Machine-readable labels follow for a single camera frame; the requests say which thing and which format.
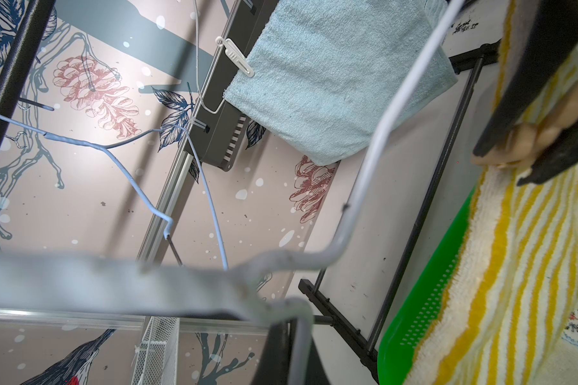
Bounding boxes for beige clothespin yellow towel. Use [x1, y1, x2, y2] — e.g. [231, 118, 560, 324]
[471, 81, 578, 172]

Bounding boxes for light blue towel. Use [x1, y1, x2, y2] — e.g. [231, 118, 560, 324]
[224, 1, 447, 165]

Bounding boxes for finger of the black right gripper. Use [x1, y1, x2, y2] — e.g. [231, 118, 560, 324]
[517, 120, 578, 186]
[473, 1, 578, 157]

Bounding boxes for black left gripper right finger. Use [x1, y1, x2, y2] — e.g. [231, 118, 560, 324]
[304, 351, 330, 385]

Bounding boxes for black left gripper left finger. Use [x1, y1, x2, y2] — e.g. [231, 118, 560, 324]
[250, 323, 289, 385]

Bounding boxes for green plastic basket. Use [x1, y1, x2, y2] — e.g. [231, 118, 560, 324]
[377, 192, 475, 385]

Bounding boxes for white hanger with blue towel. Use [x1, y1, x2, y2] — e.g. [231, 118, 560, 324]
[191, 0, 225, 115]

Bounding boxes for yellow striped towel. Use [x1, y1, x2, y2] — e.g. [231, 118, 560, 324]
[402, 1, 578, 384]

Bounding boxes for black clothes rack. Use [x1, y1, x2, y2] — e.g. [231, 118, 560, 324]
[0, 0, 502, 372]

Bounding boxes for white hanger with yellow towel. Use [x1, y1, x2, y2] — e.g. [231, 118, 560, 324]
[0, 1, 462, 384]

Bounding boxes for white wire mesh shelf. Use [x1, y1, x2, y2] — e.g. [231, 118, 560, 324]
[131, 317, 180, 385]

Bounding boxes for light blue wire hanger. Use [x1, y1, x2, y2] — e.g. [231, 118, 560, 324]
[0, 94, 231, 271]

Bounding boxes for white clothespin left blue towel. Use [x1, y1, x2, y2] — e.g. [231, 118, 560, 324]
[215, 36, 255, 78]

